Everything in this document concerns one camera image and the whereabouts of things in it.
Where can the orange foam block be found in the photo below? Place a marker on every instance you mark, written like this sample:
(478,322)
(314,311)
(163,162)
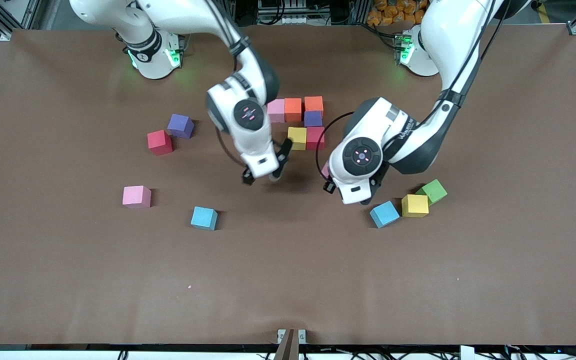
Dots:
(314,104)
(293,110)

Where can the red foam block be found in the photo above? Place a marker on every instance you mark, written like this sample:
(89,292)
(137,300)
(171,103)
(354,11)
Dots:
(160,142)

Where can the pile of orange objects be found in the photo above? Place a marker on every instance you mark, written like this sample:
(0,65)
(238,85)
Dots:
(393,12)

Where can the pink foam block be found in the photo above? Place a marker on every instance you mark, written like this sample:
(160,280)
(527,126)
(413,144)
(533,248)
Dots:
(137,196)
(325,171)
(277,111)

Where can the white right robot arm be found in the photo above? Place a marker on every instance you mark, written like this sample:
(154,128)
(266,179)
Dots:
(253,140)

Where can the grey equipment rack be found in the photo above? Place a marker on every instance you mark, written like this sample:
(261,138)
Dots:
(288,15)

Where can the yellow foam block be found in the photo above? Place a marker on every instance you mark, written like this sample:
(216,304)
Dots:
(297,138)
(415,205)

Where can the blue foam block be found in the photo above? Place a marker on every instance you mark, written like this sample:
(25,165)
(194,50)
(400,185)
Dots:
(204,218)
(384,214)

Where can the light purple foam block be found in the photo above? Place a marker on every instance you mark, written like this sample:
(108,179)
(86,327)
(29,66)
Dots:
(181,125)

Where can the green foam block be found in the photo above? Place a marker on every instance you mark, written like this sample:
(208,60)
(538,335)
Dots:
(432,191)

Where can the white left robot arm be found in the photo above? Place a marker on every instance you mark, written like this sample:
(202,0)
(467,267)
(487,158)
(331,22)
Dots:
(383,120)

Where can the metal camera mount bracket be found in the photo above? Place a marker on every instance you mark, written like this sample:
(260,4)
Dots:
(291,342)

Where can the crimson foam block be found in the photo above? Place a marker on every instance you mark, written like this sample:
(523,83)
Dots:
(316,138)

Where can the brown table cover mat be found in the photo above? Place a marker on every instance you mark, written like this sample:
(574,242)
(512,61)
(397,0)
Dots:
(288,280)

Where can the dark purple foam block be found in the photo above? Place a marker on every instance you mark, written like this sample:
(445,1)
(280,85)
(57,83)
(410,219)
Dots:
(313,119)

